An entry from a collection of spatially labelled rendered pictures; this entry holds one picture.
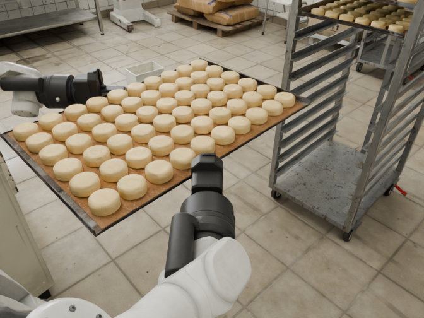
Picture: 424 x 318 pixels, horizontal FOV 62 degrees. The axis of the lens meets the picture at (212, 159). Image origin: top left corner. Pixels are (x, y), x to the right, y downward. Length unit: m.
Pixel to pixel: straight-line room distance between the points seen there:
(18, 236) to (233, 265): 1.11
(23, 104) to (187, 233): 0.66
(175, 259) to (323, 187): 1.62
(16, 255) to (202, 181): 1.06
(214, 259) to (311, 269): 1.40
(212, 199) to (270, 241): 1.35
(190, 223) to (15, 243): 1.06
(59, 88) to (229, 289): 0.71
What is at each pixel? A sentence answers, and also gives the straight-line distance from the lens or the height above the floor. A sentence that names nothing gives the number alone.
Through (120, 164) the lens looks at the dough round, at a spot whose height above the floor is 1.02.
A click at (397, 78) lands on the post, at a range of 1.41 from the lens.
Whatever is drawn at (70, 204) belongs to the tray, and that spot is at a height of 1.00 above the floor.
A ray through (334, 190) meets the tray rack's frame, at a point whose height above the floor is 0.15.
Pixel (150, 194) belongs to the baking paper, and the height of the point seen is 1.00.
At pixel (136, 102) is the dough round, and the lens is 0.87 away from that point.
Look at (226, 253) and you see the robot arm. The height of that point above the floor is 1.06.
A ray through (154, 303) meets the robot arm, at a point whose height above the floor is 1.09.
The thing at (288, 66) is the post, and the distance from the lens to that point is 1.61.
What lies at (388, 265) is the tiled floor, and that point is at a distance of 1.95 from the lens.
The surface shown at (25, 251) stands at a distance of 1.53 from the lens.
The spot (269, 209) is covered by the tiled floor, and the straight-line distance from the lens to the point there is 2.03.
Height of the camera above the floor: 1.42
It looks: 37 degrees down
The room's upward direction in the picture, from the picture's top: straight up
